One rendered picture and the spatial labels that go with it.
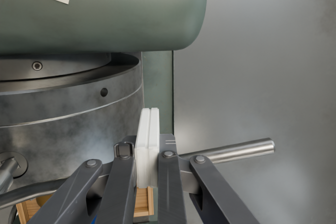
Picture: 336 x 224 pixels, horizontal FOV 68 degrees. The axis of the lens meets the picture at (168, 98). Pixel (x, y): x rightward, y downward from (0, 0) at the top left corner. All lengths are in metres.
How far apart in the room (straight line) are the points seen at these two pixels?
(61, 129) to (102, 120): 0.05
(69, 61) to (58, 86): 0.06
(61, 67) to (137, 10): 0.14
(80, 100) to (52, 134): 0.05
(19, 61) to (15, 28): 0.07
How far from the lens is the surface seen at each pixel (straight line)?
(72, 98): 0.29
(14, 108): 0.29
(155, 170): 0.16
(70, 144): 0.31
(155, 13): 0.24
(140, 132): 0.17
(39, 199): 0.50
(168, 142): 0.18
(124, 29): 0.24
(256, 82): 1.74
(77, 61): 0.34
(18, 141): 0.30
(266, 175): 2.12
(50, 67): 0.33
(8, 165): 0.31
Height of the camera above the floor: 1.49
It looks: 70 degrees down
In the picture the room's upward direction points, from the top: 155 degrees clockwise
